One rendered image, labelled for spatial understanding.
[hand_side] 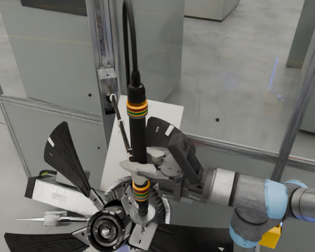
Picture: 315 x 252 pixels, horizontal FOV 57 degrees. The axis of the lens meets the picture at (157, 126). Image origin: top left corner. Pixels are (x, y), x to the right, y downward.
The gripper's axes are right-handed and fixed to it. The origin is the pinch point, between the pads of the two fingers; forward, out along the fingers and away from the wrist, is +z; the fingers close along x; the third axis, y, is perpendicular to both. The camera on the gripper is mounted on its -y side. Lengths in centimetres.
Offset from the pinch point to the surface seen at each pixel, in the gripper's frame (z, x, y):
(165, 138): -3.6, 17.1, 7.3
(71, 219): 24.3, 1.5, 38.8
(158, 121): 0.4, 23.0, 6.1
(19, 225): 120, 43, 150
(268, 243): -42, 21, 48
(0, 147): 199, 110, 151
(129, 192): 4.6, 7.6, 23.7
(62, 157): 27.7, 8.6, 17.1
